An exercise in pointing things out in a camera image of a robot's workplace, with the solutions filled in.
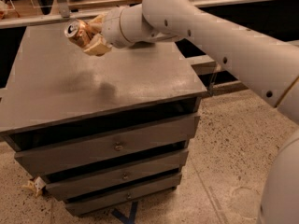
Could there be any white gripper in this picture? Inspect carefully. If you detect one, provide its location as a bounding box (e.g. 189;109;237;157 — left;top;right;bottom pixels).
83;7;131;56

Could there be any orange soda can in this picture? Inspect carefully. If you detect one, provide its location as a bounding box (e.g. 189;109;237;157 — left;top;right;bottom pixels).
64;19;97;48

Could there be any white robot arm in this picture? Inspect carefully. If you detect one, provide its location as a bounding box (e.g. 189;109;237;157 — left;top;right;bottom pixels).
89;0;299;224

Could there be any grey drawer cabinet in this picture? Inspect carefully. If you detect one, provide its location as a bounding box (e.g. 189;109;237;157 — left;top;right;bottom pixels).
0;23;205;205

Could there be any top grey drawer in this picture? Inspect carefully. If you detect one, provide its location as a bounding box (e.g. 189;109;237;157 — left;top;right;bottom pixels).
15;114;199;176

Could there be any grey drawer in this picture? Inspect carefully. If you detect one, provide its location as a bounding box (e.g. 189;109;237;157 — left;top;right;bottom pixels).
65;172;182;216
15;114;199;176
46;148;189;201

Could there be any middle grey drawer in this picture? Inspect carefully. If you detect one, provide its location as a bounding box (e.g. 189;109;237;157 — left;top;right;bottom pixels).
46;148;189;201

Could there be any crumpled paper scrap on floor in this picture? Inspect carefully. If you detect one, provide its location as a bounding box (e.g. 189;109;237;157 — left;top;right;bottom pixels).
22;176;46;197

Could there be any bottom grey drawer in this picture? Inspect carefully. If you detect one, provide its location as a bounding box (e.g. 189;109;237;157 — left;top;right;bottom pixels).
65;172;182;216

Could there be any blue tape on floor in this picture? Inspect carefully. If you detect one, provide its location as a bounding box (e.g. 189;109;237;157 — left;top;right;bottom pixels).
111;201;139;224

